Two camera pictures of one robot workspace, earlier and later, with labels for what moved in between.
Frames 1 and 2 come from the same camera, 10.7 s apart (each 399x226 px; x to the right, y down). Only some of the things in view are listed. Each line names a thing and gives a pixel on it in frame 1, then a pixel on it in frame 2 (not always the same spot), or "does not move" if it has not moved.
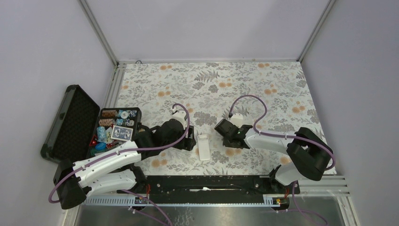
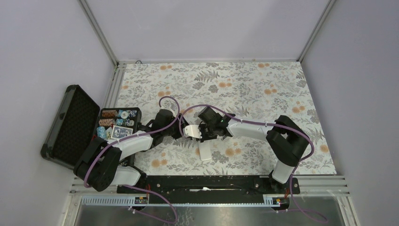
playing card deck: [122, 133] does not move
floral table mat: [272, 96] does not move
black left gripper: [187, 143] -> [178, 134]
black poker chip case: [82, 129] does not move
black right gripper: [227, 144] -> [201, 128]
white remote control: [203, 146] does not move
